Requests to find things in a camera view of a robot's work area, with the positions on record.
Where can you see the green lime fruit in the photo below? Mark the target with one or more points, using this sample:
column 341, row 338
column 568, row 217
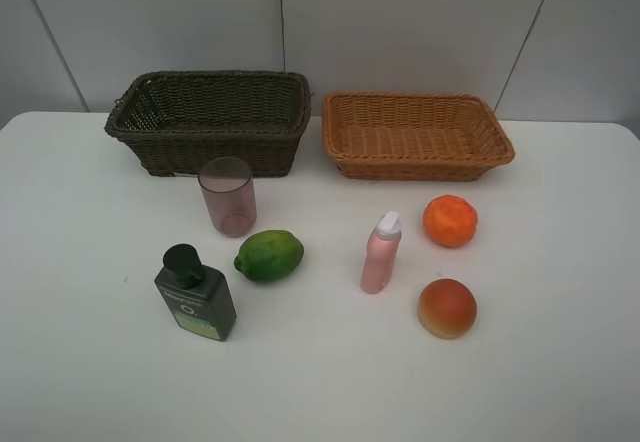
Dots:
column 269, row 256

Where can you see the pink spray bottle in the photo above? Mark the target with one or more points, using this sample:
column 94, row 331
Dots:
column 381, row 251

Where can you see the pink translucent plastic cup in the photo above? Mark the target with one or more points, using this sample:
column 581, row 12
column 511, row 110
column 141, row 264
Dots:
column 227, row 187

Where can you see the orange tangerine fruit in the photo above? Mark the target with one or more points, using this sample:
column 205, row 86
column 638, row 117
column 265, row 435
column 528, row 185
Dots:
column 450, row 221

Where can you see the dark green pump bottle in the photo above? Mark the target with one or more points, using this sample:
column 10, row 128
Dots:
column 197, row 296

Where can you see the orange wicker basket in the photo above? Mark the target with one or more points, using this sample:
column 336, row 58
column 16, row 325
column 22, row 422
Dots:
column 416, row 137

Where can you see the dark brown wicker basket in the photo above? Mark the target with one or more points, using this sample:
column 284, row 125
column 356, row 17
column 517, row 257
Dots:
column 177, row 121

